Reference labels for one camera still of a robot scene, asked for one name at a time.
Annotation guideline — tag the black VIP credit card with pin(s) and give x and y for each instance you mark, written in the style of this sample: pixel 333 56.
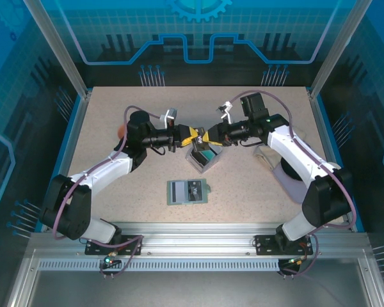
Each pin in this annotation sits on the black VIP credit card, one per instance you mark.
pixel 200 142
pixel 195 192

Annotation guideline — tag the clear acrylic card box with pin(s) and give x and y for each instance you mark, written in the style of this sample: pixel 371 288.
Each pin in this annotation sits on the clear acrylic card box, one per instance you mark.
pixel 200 168

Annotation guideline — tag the green leather card holder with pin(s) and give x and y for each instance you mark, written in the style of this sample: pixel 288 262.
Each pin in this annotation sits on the green leather card holder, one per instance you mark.
pixel 207 189

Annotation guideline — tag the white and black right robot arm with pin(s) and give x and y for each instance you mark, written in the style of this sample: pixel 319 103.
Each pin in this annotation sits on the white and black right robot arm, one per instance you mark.
pixel 294 150

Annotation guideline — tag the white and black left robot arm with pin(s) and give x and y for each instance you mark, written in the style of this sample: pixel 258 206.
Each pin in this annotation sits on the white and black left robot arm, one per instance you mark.
pixel 99 169

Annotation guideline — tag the black credit card gold print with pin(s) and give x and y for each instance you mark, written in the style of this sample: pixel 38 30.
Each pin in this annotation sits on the black credit card gold print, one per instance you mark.
pixel 196 159

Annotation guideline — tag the grey striped card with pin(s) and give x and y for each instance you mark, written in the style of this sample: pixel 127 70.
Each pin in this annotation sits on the grey striped card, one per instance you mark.
pixel 179 195

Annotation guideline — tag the orange ceramic cup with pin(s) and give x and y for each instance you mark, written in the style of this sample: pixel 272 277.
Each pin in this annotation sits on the orange ceramic cup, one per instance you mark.
pixel 121 131

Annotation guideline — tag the beige cloth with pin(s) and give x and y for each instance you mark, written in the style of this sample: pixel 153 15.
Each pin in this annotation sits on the beige cloth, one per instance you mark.
pixel 265 155

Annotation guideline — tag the aluminium front beam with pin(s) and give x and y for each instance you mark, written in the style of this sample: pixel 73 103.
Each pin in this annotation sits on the aluminium front beam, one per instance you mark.
pixel 195 240

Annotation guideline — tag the small controller board with LED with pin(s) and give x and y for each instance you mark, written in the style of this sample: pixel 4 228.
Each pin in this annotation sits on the small controller board with LED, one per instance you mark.
pixel 294 261
pixel 108 260

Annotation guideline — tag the grey metal lower tray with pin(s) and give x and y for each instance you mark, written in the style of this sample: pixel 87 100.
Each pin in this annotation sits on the grey metal lower tray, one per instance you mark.
pixel 192 291

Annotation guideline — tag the aluminium side rail blue trim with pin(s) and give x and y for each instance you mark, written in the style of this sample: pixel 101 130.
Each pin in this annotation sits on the aluminium side rail blue trim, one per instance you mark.
pixel 73 140
pixel 324 134

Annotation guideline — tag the aluminium corner post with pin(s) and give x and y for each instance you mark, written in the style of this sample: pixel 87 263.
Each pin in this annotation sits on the aluminium corner post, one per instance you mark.
pixel 336 54
pixel 60 54

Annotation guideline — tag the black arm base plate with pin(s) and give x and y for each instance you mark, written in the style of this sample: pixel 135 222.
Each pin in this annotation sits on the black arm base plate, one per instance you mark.
pixel 92 246
pixel 264 246

